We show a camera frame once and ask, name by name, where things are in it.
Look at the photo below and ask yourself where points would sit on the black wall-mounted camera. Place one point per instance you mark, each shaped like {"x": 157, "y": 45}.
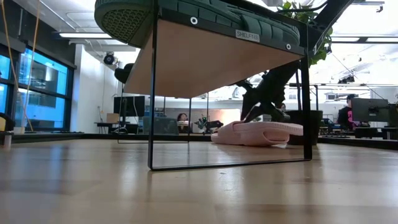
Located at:
{"x": 109, "y": 58}

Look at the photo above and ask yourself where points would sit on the green leafy plant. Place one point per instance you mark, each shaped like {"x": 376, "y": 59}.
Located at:
{"x": 320, "y": 55}

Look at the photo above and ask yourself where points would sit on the long ceiling light strip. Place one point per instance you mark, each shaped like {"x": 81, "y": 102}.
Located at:
{"x": 373, "y": 40}
{"x": 84, "y": 35}

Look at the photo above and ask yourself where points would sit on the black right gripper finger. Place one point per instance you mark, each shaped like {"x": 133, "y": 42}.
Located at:
{"x": 250, "y": 112}
{"x": 276, "y": 115}

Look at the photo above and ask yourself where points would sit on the black computer monitor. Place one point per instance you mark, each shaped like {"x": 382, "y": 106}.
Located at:
{"x": 129, "y": 105}
{"x": 370, "y": 109}

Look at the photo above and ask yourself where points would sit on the person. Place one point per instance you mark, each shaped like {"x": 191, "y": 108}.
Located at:
{"x": 343, "y": 116}
{"x": 182, "y": 117}

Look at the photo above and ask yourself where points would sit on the black plant pot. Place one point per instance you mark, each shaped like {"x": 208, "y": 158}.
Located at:
{"x": 315, "y": 124}

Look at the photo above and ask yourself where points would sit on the brown cardboard box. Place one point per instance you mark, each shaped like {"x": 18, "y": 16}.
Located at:
{"x": 112, "y": 118}

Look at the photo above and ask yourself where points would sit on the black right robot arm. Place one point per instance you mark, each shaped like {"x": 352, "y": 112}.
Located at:
{"x": 332, "y": 15}

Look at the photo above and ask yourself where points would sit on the green rubber slide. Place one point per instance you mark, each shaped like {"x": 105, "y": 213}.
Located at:
{"x": 124, "y": 23}

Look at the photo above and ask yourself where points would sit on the wooden shelf with black frame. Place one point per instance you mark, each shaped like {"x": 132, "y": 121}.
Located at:
{"x": 202, "y": 62}

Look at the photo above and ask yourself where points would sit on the large glass window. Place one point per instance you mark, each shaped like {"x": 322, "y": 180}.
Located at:
{"x": 43, "y": 81}

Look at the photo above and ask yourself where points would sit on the white shelf label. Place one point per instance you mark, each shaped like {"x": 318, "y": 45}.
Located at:
{"x": 247, "y": 35}

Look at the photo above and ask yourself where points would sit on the pink rubber slide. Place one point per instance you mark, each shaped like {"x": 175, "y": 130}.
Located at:
{"x": 258, "y": 133}

